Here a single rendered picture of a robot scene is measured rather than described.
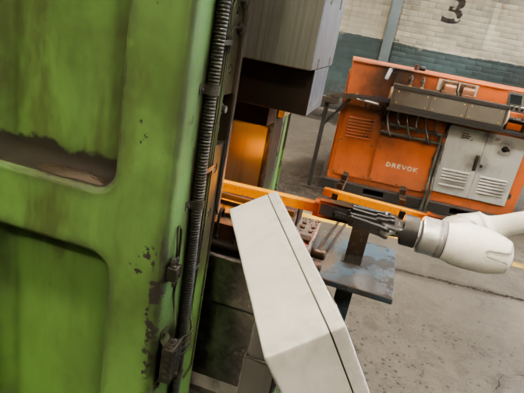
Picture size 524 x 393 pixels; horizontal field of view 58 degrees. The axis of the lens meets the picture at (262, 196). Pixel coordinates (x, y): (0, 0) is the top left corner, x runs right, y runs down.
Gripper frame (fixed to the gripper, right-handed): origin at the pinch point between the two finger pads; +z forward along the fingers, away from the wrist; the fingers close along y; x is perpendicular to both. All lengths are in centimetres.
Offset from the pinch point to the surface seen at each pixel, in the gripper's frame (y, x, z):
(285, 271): -64, 15, 0
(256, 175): 22.7, -4.1, 26.4
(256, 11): -18, 41, 23
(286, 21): -17.5, 40.6, 16.7
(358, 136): 350, -47, 12
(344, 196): 33.3, -6.8, -0.4
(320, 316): -72, 15, -5
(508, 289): 220, -103, -120
